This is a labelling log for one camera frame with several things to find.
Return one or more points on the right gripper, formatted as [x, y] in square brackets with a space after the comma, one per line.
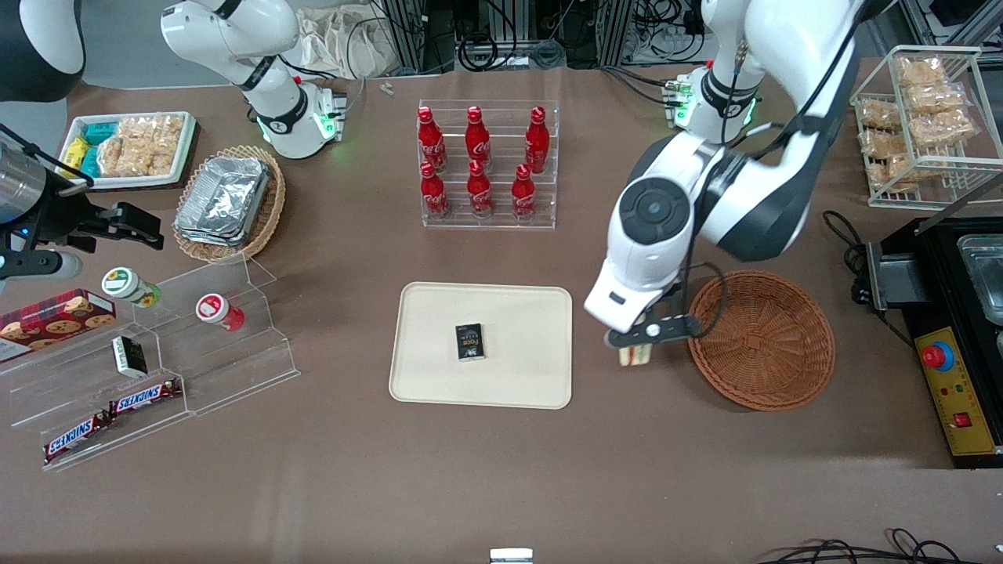
[64, 216]

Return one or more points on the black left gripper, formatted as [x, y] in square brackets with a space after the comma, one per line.
[672, 290]

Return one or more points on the triangle sandwich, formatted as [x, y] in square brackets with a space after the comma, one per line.
[636, 357]

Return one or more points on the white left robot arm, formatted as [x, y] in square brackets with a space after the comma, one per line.
[791, 55]

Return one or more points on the aluminium foil tray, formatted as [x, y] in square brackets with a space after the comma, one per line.
[211, 236]
[223, 196]

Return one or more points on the white snack tray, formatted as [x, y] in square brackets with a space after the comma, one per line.
[188, 137]

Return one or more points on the oval tan wicker basket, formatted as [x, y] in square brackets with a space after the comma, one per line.
[266, 211]

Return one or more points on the cream plastic tray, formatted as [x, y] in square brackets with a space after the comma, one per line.
[509, 376]

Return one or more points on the round brown wicker basket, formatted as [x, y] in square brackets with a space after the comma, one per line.
[768, 352]

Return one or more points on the green sunflower lid cup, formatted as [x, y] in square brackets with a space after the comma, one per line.
[125, 283]

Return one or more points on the clear rice crisp pack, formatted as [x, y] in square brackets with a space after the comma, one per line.
[111, 157]
[168, 141]
[137, 145]

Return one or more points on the teal snack pack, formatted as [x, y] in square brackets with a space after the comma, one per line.
[90, 162]
[100, 133]

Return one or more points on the yellow snack pack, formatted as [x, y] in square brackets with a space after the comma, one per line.
[74, 157]

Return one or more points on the red strawberry lid cup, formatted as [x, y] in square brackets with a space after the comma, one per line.
[213, 307]

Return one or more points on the red tartan cookie box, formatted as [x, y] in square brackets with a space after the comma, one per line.
[55, 317]

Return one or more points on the small black white box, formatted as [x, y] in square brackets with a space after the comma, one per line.
[129, 356]

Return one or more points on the small black card box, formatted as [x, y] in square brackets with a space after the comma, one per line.
[469, 342]

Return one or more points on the clear acrylic tiered stand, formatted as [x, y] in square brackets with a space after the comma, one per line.
[47, 399]
[258, 345]

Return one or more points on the brown Snickers bar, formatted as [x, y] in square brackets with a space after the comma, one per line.
[145, 397]
[77, 436]

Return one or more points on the red cola bottle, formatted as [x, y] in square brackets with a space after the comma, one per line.
[435, 196]
[432, 137]
[523, 196]
[477, 137]
[537, 141]
[479, 194]

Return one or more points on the small white silver object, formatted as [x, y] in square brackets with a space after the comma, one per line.
[511, 556]

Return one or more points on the clear acrylic bottle rack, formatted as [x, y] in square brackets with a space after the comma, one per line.
[505, 125]

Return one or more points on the black power inlet box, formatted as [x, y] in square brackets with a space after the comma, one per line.
[893, 278]

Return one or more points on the white plastic bag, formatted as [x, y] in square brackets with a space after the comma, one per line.
[337, 43]

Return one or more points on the red emergency stop button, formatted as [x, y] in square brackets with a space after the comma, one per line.
[934, 356]

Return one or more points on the clear fried snack pack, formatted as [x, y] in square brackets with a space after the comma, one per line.
[943, 129]
[884, 145]
[893, 174]
[879, 113]
[934, 98]
[921, 70]

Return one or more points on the black appliance with yellow panel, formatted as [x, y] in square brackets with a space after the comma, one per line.
[960, 392]

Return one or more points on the steel appliance pan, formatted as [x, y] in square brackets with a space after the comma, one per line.
[983, 274]

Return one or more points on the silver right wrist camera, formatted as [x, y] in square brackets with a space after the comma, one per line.
[39, 265]

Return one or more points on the aluminium frame post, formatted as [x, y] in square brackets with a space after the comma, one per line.
[407, 31]
[615, 31]

